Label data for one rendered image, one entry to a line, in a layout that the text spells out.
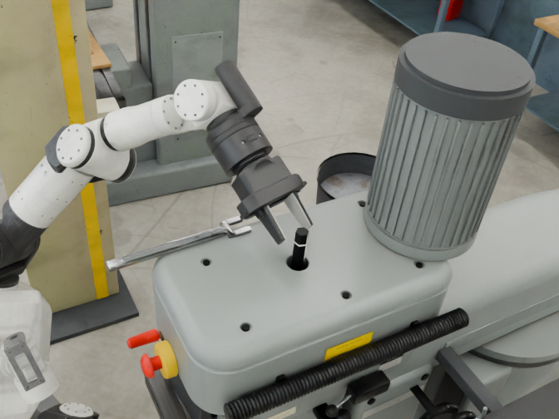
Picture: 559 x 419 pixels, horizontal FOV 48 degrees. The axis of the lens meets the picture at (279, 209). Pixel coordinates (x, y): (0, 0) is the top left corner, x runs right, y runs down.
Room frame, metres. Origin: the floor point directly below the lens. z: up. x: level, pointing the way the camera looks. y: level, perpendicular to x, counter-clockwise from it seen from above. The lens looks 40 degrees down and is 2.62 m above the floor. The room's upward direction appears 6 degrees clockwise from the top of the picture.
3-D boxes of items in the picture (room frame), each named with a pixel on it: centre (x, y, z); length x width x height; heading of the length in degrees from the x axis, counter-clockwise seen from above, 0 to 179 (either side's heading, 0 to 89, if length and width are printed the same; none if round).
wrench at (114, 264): (0.75, 0.16, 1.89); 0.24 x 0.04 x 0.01; 124
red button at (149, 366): (0.60, 0.18, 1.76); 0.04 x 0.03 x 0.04; 32
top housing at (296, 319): (0.74, -0.05, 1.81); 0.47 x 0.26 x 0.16; 122
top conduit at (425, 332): (0.63, -0.15, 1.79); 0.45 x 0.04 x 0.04; 122
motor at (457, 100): (0.87, -0.25, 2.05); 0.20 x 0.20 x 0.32
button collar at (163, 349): (0.61, 0.16, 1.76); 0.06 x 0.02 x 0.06; 32
